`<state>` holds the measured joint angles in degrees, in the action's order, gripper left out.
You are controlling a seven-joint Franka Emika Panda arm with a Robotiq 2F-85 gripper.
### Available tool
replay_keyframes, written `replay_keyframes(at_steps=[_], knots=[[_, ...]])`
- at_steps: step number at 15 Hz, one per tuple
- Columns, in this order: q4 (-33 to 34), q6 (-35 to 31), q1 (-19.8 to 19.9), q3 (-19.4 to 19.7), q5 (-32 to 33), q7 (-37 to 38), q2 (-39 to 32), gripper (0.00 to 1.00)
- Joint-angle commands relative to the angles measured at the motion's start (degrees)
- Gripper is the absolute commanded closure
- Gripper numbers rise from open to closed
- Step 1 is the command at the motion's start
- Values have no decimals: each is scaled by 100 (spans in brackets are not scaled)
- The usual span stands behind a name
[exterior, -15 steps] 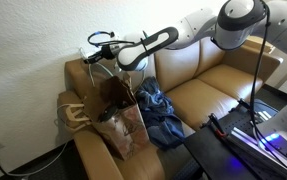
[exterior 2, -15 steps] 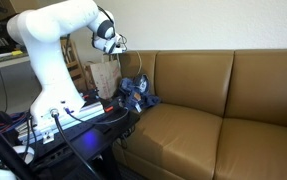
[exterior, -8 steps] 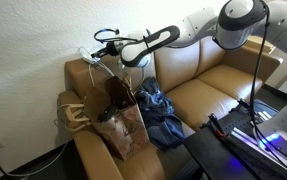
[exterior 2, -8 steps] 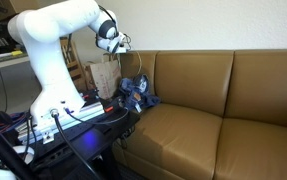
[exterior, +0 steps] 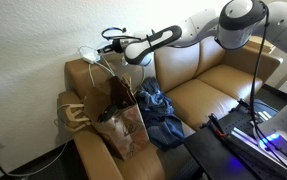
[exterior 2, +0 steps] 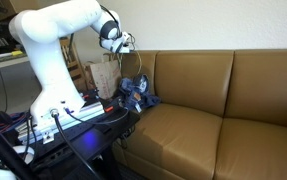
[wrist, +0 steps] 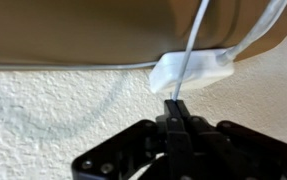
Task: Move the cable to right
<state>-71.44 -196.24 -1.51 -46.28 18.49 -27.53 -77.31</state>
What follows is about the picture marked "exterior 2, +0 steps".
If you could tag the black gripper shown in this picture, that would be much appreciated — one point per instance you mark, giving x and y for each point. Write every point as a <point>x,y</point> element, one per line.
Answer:
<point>116,46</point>

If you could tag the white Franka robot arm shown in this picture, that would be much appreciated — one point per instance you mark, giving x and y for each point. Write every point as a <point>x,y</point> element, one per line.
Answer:
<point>49,50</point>

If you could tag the brown paper shopping bag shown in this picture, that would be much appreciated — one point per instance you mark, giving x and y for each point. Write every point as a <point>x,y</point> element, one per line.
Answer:
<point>104,78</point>

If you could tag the wooden stand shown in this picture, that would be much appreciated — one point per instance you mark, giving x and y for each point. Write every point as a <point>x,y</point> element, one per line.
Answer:
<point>74,70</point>

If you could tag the blue denim clothing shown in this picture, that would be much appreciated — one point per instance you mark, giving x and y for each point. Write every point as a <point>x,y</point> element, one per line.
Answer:
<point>134,93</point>

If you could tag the red black clamp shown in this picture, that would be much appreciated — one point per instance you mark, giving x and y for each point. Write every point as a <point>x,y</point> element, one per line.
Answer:
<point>91,94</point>
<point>109,109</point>

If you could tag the tan leather sofa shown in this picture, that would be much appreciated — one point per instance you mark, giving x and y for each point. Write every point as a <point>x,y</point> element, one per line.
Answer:
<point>196,83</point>

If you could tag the black robot table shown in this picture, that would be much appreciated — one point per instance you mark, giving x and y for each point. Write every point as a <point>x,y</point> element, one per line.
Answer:
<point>93,140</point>

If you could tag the small yellow item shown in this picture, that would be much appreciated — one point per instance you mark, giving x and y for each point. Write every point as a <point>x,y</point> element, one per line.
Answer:
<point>17,52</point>

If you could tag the grey counter shelf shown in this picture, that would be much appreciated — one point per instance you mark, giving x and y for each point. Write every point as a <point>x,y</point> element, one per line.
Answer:
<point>3,61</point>

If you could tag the black tripod pole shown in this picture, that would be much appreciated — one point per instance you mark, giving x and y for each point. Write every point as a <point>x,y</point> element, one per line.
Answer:
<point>3,150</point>

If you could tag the aluminium mounting rail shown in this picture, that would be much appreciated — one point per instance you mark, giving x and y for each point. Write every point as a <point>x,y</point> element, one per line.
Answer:
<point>89,110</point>

